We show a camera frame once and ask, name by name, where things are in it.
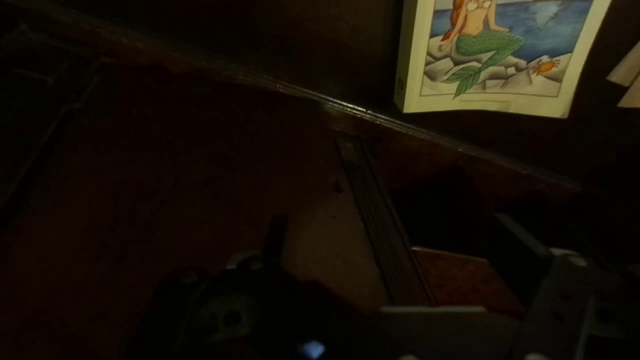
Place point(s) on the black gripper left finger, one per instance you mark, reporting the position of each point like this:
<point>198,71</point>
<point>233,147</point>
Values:
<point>227,312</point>

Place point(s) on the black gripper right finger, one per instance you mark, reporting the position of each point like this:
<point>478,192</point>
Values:
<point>560,306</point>

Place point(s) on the blue John Grisham paperback book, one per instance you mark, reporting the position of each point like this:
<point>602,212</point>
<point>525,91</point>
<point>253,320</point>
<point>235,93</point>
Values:
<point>333,253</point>

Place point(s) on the dark wooden secretary desk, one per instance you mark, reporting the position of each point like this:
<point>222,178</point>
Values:
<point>167,167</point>

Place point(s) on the white folded paper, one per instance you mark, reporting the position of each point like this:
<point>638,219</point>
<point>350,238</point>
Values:
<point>628,73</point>

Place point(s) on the stacked books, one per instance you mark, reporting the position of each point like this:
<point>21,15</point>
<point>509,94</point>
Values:
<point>500,53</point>

